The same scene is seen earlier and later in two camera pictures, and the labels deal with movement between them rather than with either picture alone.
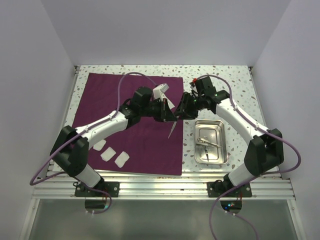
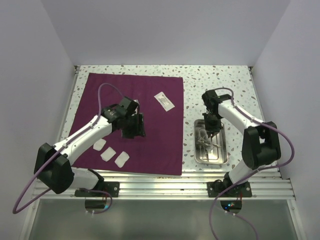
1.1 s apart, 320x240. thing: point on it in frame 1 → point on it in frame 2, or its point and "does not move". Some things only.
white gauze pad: [122, 159] does not move
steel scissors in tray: [205, 142] does not move
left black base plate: [112, 187] does not move
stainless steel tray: [210, 146] does not move
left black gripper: [168, 115] → [130, 134]
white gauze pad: [108, 154] does not move
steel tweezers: [173, 126] → [211, 144]
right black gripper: [184, 105] → [211, 128]
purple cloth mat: [154, 147] does not move
